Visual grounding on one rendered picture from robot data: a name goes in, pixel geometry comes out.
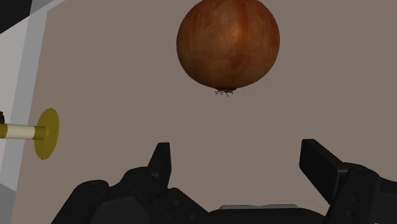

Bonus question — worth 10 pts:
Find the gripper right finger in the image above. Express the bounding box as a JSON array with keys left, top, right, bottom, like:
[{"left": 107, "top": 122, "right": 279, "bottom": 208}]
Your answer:
[{"left": 298, "top": 138, "right": 397, "bottom": 224}]

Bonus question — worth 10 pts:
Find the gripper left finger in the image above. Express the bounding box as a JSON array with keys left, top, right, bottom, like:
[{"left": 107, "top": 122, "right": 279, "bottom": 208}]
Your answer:
[{"left": 51, "top": 142, "right": 215, "bottom": 224}]

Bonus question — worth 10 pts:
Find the brown onion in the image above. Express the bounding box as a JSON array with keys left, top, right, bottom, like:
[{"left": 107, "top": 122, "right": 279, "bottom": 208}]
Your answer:
[{"left": 176, "top": 0, "right": 281, "bottom": 97}]

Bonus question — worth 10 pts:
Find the yellow and white candlestick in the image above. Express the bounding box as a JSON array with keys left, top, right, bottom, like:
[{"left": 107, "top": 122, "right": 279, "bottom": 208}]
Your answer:
[{"left": 0, "top": 107, "right": 60, "bottom": 161}]

